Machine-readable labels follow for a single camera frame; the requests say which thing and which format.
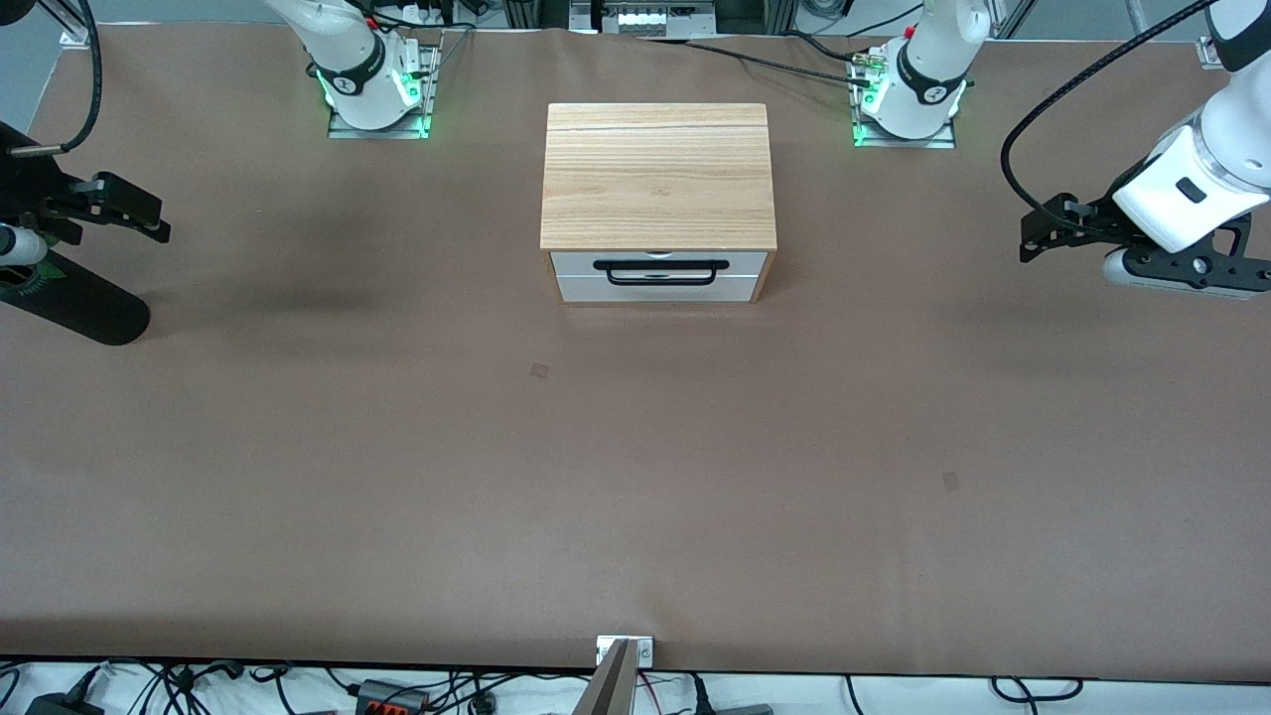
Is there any wooden drawer cabinet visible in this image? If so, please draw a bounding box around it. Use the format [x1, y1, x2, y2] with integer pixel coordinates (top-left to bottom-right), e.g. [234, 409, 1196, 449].
[539, 102, 778, 305]

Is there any plain white drawer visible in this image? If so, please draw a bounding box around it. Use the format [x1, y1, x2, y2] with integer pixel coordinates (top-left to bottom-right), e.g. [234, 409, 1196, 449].
[554, 276, 766, 303]

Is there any white power strip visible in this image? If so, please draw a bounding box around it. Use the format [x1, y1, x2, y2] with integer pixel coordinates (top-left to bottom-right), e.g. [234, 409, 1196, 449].
[571, 0, 711, 39]

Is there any brown table mat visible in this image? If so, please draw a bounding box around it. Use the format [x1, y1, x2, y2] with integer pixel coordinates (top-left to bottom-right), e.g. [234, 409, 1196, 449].
[0, 22, 1271, 686]

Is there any grey box with orange connectors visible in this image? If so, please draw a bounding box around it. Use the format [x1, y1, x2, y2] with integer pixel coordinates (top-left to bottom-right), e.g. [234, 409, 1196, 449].
[355, 680, 430, 715]

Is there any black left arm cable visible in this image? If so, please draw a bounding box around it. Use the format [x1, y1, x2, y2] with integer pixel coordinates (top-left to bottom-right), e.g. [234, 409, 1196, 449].
[1001, 0, 1220, 215]

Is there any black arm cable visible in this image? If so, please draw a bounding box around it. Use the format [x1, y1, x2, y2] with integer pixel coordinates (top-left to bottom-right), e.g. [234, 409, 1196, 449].
[10, 0, 103, 158]
[1001, 0, 1220, 215]

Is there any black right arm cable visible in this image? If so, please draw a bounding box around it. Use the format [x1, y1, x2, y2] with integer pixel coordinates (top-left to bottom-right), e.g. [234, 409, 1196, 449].
[10, 0, 103, 158]

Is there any aluminium frame structure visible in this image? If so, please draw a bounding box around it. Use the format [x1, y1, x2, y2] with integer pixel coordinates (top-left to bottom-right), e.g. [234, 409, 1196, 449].
[496, 0, 1034, 41]

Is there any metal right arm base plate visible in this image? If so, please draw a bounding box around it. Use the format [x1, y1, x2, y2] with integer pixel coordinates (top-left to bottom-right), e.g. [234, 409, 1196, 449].
[328, 45, 440, 140]

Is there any thin black table cable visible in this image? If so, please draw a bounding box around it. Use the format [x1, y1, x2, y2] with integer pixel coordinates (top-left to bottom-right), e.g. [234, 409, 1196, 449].
[635, 35, 880, 88]

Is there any looped black floor cable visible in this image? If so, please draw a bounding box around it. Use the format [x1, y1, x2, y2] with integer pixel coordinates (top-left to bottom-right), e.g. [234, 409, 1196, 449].
[991, 676, 1085, 703]

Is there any grey camera mount pole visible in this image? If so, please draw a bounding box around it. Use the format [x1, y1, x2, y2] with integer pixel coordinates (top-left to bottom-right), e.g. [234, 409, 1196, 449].
[571, 641, 636, 715]

